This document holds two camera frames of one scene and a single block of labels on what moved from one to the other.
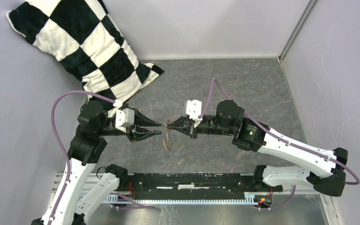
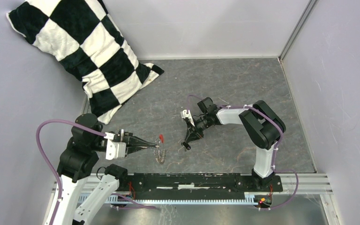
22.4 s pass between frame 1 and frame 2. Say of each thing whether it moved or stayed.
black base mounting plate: stayed
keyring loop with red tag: moved
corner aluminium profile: stayed
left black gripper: moved
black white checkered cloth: stayed
